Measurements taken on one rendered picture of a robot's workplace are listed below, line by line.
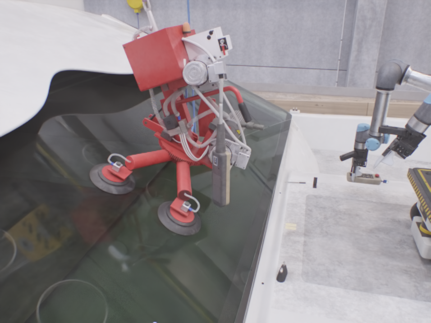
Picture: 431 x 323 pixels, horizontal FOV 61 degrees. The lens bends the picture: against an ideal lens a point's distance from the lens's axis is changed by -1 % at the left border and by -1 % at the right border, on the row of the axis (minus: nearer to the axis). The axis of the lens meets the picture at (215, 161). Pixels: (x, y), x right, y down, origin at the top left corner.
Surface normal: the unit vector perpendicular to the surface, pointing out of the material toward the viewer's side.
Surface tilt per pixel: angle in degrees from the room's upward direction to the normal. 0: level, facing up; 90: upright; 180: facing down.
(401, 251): 0
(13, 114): 21
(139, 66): 90
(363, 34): 90
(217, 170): 90
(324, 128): 90
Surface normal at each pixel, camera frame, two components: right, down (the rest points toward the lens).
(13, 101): 0.34, -0.80
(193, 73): -0.25, 0.25
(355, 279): 0.00, -0.91
